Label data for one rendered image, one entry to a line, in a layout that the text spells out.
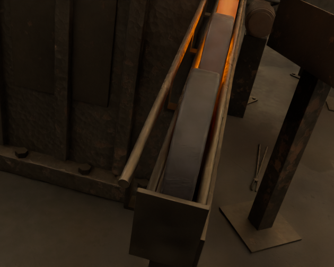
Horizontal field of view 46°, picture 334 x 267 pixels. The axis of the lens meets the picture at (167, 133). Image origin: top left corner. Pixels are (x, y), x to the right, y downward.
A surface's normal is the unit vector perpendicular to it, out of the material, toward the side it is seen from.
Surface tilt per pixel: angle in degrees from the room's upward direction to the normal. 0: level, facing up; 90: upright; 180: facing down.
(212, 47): 45
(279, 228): 0
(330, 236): 0
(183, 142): 56
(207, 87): 14
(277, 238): 0
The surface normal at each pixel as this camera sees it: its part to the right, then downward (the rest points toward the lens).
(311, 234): 0.16, -0.83
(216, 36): 0.03, -0.42
